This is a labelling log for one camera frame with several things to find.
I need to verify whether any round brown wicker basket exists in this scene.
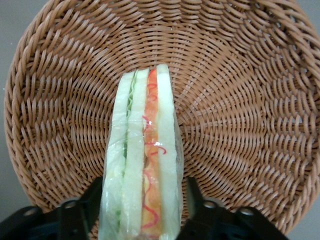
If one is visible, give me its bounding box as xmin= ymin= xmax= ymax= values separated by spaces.
xmin=3 ymin=0 xmax=320 ymax=236

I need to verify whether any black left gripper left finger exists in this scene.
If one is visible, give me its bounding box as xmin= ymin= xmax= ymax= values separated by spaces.
xmin=56 ymin=176 xmax=104 ymax=240

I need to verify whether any triangle sandwich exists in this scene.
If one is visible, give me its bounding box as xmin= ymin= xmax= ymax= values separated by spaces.
xmin=97 ymin=63 xmax=186 ymax=240

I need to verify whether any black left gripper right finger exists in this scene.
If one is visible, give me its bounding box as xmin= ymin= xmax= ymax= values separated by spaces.
xmin=178 ymin=176 xmax=239 ymax=240

